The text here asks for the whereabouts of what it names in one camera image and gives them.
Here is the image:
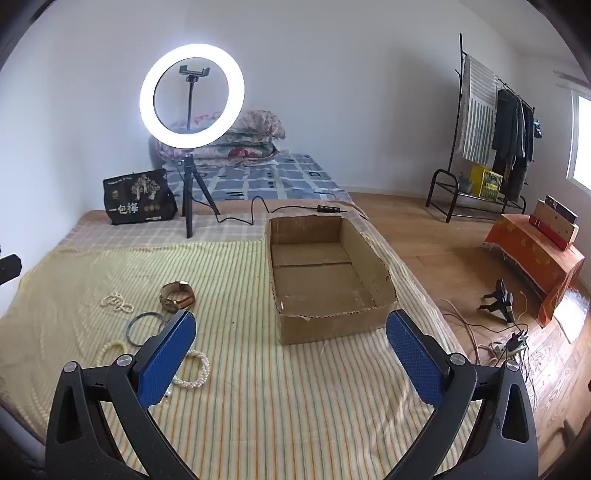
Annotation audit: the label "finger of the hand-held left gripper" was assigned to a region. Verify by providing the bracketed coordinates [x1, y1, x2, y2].
[0, 254, 22, 284]

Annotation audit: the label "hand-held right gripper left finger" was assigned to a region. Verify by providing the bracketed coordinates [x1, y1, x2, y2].
[45, 310, 199, 480]

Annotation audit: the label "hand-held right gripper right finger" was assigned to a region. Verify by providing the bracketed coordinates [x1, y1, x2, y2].
[385, 309, 540, 480]

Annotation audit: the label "white pearl bracelet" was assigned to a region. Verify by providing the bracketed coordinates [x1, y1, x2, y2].
[172, 350, 211, 388]

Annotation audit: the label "grey metal bangle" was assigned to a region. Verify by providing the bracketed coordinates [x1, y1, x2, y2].
[126, 311, 167, 346]

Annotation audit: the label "cream bead bracelet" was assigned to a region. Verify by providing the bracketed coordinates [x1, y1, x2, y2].
[97, 340, 139, 370]

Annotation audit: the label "thin pearl necklace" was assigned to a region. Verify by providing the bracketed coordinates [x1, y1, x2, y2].
[100, 291, 132, 315]

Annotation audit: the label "cardboard box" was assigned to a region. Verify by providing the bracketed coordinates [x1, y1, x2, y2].
[264, 213, 399, 346]

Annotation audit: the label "yellow striped blanket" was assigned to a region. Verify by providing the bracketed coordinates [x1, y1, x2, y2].
[0, 240, 478, 480]

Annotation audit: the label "black power strip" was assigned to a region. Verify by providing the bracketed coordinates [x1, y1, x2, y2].
[492, 325, 532, 358]

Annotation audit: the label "small black floor tripod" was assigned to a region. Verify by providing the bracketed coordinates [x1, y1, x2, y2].
[478, 278, 515, 323]

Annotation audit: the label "beige plaid sheet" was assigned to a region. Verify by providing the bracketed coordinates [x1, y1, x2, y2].
[65, 199, 398, 259]

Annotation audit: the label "black printed bag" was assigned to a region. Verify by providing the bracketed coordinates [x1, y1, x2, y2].
[102, 168, 179, 226]

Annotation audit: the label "orange-covered side table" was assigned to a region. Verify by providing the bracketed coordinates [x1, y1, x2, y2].
[483, 213, 585, 328]

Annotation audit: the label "yellow box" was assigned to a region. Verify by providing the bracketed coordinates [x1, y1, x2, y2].
[470, 165, 504, 200]

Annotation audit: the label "long red tan box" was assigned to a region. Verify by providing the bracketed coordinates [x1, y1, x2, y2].
[529, 195, 580, 251]

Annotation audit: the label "blue patterned quilt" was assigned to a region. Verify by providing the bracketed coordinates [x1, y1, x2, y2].
[164, 150, 354, 204]

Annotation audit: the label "folded floral quilt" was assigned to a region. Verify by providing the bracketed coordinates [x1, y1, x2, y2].
[154, 131, 280, 166]

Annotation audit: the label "dark hanging clothes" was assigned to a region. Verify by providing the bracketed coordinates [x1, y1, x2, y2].
[491, 89, 536, 201]

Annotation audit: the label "striped hanging towel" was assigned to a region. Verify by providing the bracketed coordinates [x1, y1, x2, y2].
[453, 55, 500, 163]

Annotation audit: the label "floral pillow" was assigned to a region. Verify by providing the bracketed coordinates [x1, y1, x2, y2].
[228, 110, 287, 139]

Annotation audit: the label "black clothes rack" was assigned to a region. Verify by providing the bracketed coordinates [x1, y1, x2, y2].
[426, 33, 536, 224]

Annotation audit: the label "window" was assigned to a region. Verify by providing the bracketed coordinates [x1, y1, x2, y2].
[566, 88, 591, 188]

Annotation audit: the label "brown strap wristwatch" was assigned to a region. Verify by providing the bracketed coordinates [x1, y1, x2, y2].
[159, 281, 196, 311]

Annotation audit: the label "black ring light cable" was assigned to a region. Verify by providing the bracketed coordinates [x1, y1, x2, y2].
[203, 196, 345, 227]

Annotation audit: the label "white ring light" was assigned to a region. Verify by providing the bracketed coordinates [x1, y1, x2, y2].
[139, 45, 245, 149]

